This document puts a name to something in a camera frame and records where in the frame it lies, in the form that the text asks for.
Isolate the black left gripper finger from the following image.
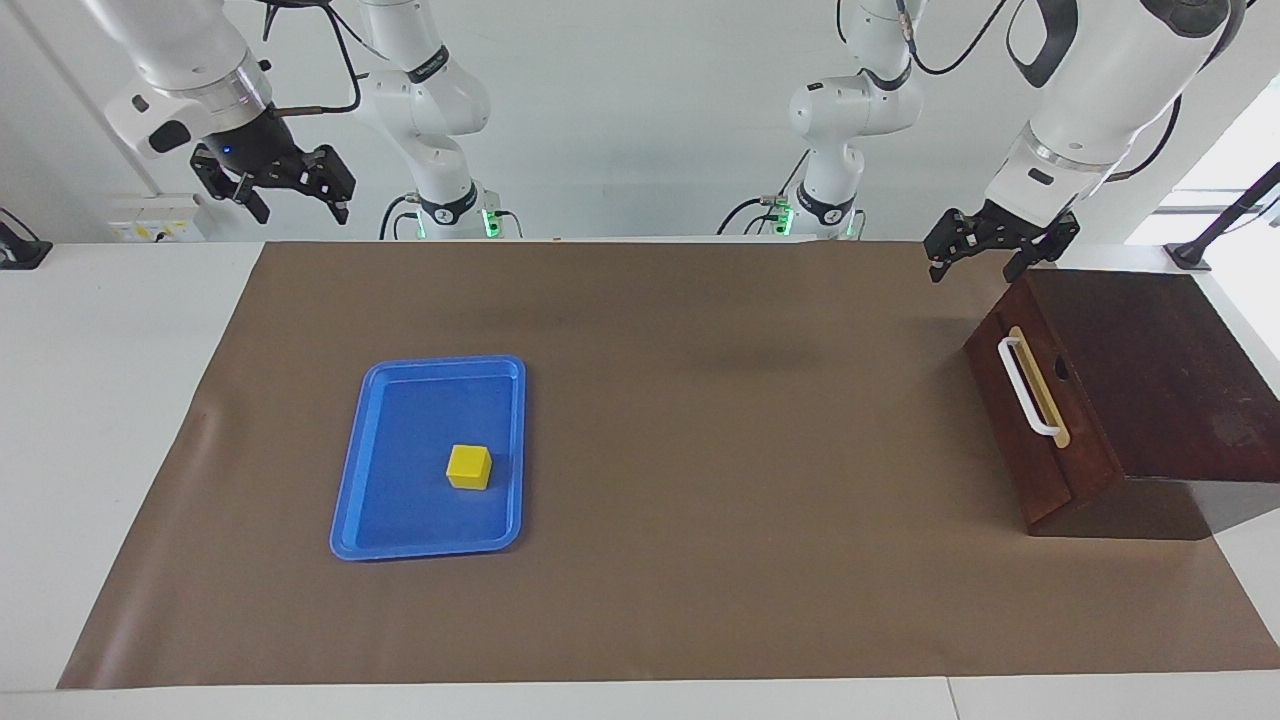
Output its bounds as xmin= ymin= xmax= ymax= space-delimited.
xmin=922 ymin=208 xmax=969 ymax=285
xmin=1002 ymin=235 xmax=1061 ymax=285

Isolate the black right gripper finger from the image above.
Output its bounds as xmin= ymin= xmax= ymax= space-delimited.
xmin=303 ymin=145 xmax=357 ymax=225
xmin=230 ymin=172 xmax=273 ymax=225

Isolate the wooden drawer with dark panel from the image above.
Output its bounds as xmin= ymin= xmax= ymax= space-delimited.
xmin=963 ymin=270 xmax=1127 ymax=533

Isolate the yellow cube block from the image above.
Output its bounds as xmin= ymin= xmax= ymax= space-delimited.
xmin=446 ymin=444 xmax=493 ymax=491

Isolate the black angled stand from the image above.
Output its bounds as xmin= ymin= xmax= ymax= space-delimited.
xmin=1165 ymin=163 xmax=1280 ymax=272

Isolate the dark brown wooden cabinet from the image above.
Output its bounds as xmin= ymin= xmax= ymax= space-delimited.
xmin=1025 ymin=268 xmax=1280 ymax=541

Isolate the blue plastic tray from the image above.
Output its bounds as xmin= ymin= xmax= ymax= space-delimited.
xmin=329 ymin=355 xmax=527 ymax=562

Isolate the brown table mat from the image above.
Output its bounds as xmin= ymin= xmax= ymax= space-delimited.
xmin=57 ymin=240 xmax=1280 ymax=691

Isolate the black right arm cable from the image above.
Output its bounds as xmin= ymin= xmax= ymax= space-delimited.
xmin=262 ymin=0 xmax=363 ymax=117

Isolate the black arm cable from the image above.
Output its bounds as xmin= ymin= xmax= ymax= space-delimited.
xmin=262 ymin=0 xmax=363 ymax=117
xmin=895 ymin=0 xmax=1046 ymax=77

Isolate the black base cable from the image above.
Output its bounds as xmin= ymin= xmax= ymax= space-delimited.
xmin=378 ymin=193 xmax=423 ymax=242
xmin=717 ymin=150 xmax=809 ymax=237

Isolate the white wall socket box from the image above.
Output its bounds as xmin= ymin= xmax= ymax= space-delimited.
xmin=108 ymin=195 xmax=206 ymax=244

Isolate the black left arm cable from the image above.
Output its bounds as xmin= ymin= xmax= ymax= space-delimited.
xmin=895 ymin=0 xmax=1046 ymax=77

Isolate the small black clamp mount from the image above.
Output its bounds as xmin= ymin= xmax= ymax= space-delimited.
xmin=0 ymin=207 xmax=53 ymax=270

